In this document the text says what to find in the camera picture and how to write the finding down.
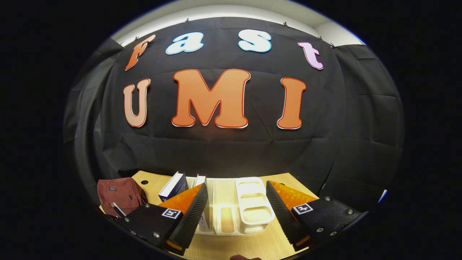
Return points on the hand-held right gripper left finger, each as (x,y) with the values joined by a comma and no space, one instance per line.
(191,220)

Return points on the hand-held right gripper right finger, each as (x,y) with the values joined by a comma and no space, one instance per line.
(281,216)

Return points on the white bookshelf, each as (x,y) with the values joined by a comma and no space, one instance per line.
(252,213)

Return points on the blue book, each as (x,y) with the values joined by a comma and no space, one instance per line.
(175,187)

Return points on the white portrait cover book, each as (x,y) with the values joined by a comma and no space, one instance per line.
(200,180)

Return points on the maroon schoolbag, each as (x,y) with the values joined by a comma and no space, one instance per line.
(121,191)

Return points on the black backdrop cloth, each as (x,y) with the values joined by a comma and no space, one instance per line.
(216,151)

